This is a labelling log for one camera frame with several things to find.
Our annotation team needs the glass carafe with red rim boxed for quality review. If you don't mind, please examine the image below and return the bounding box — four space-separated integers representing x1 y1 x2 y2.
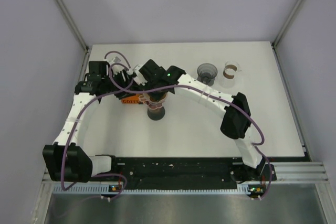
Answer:
147 103 165 121

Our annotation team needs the orange coffee filter box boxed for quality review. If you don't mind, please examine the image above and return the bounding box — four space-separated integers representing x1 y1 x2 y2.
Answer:
120 94 143 104

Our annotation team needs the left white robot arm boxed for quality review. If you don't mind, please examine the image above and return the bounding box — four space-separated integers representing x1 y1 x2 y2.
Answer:
43 58 131 183

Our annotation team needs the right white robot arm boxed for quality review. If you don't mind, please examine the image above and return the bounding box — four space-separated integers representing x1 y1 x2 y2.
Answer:
133 60 265 180

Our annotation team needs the aluminium frame rail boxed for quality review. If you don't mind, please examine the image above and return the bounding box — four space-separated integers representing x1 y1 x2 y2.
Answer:
44 162 327 181

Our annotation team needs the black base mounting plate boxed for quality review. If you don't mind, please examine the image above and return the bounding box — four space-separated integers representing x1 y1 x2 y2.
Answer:
89 157 277 190

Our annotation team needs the single brown paper filter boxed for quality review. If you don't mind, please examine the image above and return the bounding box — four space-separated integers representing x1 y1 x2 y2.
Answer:
147 91 167 103

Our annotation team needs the grey slotted cable duct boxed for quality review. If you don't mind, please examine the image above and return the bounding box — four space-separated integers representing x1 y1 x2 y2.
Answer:
52 183 263 195

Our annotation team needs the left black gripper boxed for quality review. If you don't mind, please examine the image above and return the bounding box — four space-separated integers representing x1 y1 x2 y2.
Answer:
102 68 140 99

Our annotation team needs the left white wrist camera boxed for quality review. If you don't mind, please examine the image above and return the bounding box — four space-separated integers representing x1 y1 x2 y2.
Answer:
109 56 126 74

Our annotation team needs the glass cup with brown band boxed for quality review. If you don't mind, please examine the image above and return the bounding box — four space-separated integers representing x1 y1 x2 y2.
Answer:
223 61 242 80

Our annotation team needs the clear glass dripper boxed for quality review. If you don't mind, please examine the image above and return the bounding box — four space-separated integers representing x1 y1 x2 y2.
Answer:
139 92 167 112

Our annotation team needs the grey smoked plastic dripper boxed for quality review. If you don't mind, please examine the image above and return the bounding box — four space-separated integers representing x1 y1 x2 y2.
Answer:
197 63 218 87

